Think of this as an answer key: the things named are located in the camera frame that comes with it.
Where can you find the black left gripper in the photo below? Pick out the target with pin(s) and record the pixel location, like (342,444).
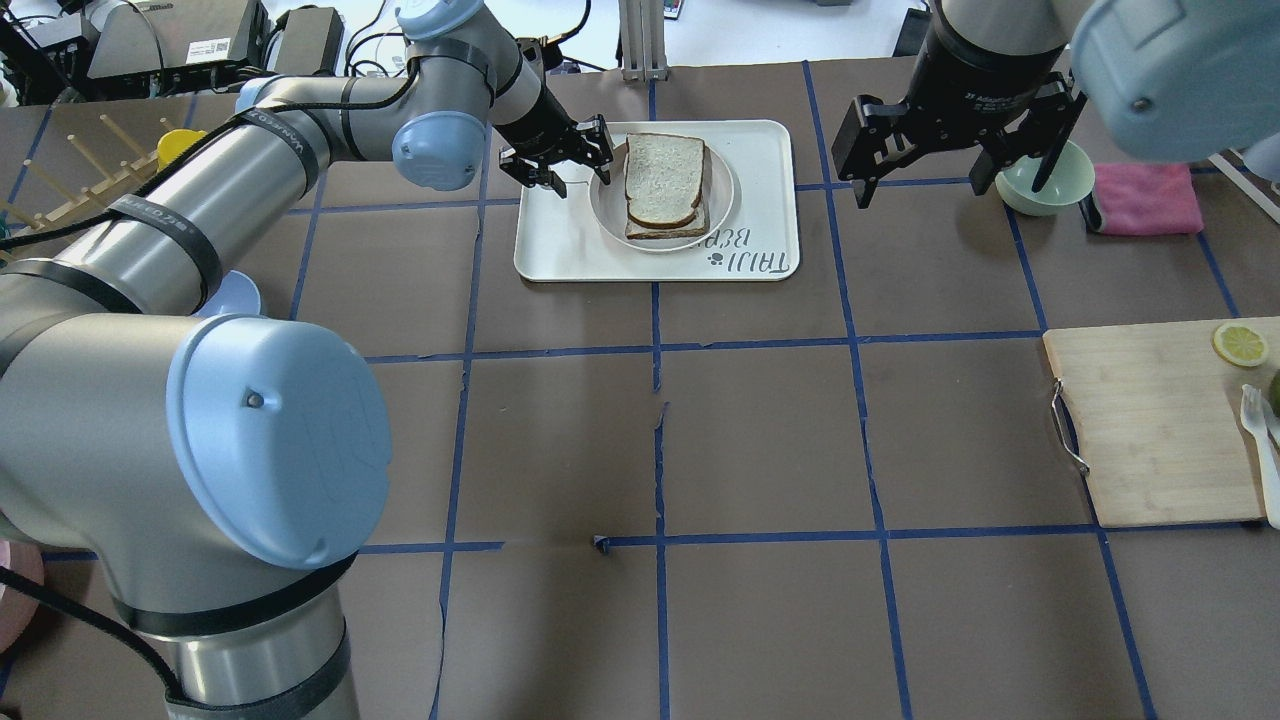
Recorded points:
(537,120)

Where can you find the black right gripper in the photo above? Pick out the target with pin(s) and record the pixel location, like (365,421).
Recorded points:
(970,82)

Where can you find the cream round plate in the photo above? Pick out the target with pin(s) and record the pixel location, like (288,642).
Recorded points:
(610,207)

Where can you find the bread slice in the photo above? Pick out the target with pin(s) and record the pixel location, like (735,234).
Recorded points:
(697,226)
(664,179)

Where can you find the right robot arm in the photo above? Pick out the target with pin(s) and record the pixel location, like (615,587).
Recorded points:
(1173,81)

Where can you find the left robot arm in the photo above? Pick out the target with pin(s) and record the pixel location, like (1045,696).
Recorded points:
(227,470)

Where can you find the cream bear tray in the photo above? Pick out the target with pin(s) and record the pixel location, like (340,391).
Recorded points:
(559,240)

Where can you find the green bowl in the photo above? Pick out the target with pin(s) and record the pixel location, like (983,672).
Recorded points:
(1071,180)

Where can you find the pink cloth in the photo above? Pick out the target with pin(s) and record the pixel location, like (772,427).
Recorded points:
(1142,200)

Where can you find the blue cup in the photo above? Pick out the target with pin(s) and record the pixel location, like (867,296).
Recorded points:
(1262,159)

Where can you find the wooden cutting board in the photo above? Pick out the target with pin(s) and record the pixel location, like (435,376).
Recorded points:
(1155,413)

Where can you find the blue bowl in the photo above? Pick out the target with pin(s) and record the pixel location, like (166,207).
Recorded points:
(237,295)

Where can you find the avocado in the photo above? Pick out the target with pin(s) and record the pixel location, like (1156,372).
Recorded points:
(1273,393)

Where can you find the yellow mug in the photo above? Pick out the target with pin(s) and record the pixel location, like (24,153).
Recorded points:
(174,143)

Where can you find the black electronics box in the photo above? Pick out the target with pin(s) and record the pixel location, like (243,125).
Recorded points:
(152,48)

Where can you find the wooden dish rack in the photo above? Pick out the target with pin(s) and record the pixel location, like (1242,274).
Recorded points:
(64,162)

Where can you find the pink bowl with ice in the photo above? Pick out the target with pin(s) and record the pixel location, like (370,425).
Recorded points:
(17,609)

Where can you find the aluminium frame post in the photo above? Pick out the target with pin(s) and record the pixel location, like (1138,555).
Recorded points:
(643,41)

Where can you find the white wire cup rack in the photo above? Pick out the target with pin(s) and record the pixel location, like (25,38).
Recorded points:
(1265,201)

